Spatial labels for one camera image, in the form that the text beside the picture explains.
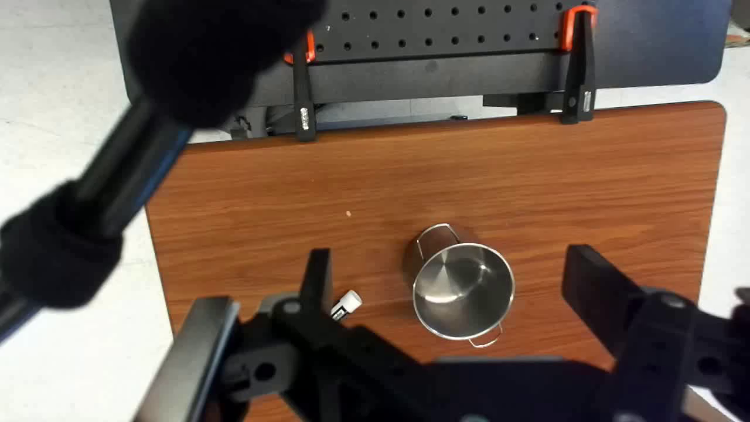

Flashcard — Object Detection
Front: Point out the black perforated metal board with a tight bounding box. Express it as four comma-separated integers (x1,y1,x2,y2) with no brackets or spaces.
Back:
107,0,606,112

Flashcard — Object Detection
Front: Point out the stainless steel pot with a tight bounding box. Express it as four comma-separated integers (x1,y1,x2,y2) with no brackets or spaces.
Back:
404,220,520,352

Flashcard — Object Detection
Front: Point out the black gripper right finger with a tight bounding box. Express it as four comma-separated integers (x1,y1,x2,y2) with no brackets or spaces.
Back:
560,241,750,422

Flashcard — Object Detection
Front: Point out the white marker with black label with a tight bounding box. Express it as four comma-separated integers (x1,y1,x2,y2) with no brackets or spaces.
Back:
329,289,366,324

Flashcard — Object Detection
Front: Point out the black cable with fabric wraps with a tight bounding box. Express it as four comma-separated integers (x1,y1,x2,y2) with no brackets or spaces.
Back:
0,0,331,347

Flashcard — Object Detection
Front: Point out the dark blue panel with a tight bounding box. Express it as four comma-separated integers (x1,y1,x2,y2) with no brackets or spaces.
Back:
594,0,734,87

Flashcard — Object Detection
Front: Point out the orange and black clamp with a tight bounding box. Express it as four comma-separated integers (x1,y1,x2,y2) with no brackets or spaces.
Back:
282,30,322,145
482,3,601,127

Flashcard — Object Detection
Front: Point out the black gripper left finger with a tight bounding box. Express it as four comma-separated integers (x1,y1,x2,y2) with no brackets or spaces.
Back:
137,247,409,422

